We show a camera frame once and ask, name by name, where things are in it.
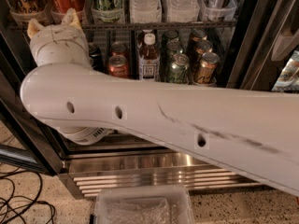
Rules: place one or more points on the clear water bottle left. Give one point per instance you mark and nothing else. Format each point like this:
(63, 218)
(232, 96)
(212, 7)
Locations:
(145, 11)

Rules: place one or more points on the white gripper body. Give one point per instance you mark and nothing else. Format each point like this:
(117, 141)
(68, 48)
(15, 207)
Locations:
(57, 34)

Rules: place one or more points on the tea bottle white cap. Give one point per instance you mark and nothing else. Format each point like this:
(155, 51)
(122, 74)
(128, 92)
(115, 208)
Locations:
(149, 59)

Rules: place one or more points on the green can middle shelf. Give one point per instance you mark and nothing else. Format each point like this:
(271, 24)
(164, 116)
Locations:
(177, 69)

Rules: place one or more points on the clear plastic bin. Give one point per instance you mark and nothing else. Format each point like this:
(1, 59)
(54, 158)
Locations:
(166, 204)

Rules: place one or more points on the orange can front middle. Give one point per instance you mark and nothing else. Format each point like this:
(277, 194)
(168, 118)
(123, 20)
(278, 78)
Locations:
(118, 66)

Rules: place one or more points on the yellow can top shelf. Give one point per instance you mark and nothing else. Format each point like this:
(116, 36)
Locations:
(24, 10)

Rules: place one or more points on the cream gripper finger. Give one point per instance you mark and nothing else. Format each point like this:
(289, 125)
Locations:
(71, 18)
(34, 26)

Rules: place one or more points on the gold can middle shelf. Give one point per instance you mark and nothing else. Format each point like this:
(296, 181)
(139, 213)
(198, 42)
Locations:
(206, 68)

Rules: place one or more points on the silver can top shelf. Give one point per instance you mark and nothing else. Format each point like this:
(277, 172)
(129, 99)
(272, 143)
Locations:
(217, 10)

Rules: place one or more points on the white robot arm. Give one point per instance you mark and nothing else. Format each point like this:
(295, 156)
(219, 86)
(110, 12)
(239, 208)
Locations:
(252, 133)

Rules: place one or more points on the clear water bottle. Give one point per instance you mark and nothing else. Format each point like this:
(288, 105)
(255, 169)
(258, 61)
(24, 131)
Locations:
(181, 10)
(145, 11)

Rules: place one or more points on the right glass fridge door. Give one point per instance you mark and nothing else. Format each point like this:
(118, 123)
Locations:
(265, 36)

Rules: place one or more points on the stainless steel fridge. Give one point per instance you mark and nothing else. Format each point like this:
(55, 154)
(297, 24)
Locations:
(103, 158)

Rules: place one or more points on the clear water bottle right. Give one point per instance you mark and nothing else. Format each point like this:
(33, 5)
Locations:
(181, 10)

